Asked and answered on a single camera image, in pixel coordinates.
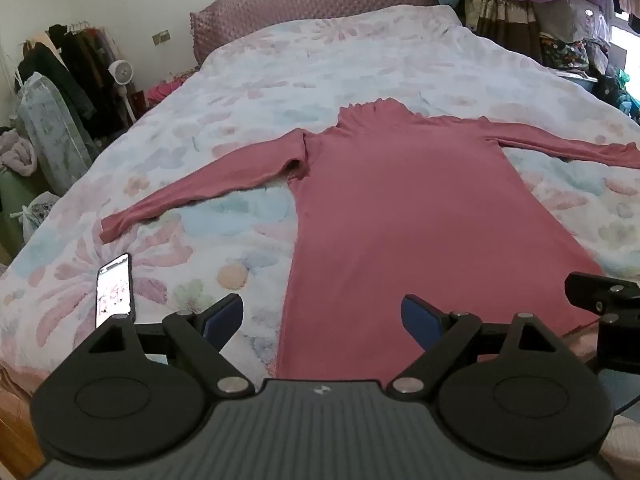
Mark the rack of dark clothes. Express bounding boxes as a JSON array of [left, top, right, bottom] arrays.
[[17, 21, 138, 141]]

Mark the pink long-sleeve sweater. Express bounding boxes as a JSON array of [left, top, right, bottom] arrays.
[[100, 98, 640, 381]]

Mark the brown patterned curtain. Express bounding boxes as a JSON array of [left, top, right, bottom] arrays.
[[465, 0, 543, 63]]

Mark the pink clothes pile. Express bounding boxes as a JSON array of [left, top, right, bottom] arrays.
[[144, 76, 193, 108]]

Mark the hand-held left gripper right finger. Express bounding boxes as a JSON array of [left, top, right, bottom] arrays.
[[385, 294, 563, 397]]

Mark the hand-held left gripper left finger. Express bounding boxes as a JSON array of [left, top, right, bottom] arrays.
[[82, 293, 256, 398]]

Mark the pile of mixed clothes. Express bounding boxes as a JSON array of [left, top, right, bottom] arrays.
[[532, 0, 640, 126]]

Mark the smartphone with lit screen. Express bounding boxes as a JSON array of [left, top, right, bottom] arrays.
[[95, 252, 137, 332]]

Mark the white plastic bag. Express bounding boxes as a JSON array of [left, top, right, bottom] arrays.
[[11, 192, 63, 238]]

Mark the floral fleece blanket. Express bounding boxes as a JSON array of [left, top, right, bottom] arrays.
[[0, 4, 640, 381]]

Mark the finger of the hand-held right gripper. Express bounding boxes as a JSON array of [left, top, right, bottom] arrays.
[[564, 271, 640, 317]]

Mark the lilac fluffy garment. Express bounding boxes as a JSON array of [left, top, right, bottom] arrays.
[[0, 127, 38, 177]]

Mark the green fabric bag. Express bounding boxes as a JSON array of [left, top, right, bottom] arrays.
[[0, 167, 56, 266]]

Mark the floral fabric storage bag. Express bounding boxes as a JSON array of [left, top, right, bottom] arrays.
[[17, 72, 98, 196]]

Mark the white standing fan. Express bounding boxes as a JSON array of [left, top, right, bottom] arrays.
[[107, 59, 140, 126]]

